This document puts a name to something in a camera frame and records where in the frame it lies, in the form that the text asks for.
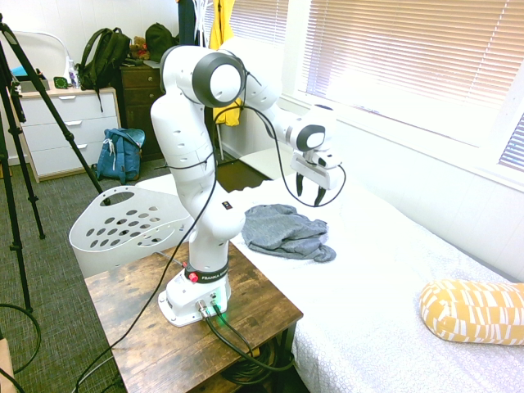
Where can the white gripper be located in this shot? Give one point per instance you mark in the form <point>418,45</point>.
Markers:
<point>313,171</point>

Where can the grey garment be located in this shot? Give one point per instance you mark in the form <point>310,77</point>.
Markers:
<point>282,233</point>

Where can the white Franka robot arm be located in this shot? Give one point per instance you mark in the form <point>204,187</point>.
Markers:
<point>184,135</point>

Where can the white perforated laundry basket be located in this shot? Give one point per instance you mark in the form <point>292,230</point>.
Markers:
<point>123,229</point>

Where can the dark duffel bag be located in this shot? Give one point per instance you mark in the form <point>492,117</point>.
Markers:
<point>159,39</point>

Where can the white bed mattress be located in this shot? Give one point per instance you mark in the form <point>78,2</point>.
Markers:
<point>376,286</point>

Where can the wide window blinds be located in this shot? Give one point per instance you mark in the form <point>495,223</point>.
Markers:
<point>409,53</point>

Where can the narrow window blinds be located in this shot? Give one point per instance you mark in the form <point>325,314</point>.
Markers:
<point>258,20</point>

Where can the yellow hanging garment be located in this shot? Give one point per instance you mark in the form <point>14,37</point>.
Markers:
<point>221,24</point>

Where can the dark wooden dresser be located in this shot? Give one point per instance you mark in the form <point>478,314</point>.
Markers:
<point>137,106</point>

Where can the blue backpack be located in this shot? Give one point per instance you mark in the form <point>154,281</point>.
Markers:
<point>118,155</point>

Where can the yellow white patterned pillow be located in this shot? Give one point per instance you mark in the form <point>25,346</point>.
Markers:
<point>475,315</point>

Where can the dark navy hanging garment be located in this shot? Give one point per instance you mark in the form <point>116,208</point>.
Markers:
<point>188,20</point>

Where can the window blinds beside pillow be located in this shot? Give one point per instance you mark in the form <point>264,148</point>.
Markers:
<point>515,147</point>

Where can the rustic wooden side table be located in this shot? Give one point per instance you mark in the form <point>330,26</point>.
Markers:
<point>139,327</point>

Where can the brown teddy bear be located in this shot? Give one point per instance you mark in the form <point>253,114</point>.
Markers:
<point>139,49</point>

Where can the dark green backpack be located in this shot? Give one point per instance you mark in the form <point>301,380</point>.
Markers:
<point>102,57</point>

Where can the white drawer dresser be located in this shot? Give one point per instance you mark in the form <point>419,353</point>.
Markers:
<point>69,127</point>

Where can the white spray bottle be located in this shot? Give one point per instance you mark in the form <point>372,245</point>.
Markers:
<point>73,73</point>

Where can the small green gadget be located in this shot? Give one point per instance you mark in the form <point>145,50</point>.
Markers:
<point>61,82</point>

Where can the white desk lamp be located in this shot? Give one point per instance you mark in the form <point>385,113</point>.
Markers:
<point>57,41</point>

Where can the grey box with teal item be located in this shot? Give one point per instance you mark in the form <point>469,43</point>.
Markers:
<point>30,84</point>

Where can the light wooden board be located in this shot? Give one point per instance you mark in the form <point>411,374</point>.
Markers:
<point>5,364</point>

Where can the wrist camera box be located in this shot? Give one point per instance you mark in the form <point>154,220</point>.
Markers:
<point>327,159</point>

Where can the black camera tripod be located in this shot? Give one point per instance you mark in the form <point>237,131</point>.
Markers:
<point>39,86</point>

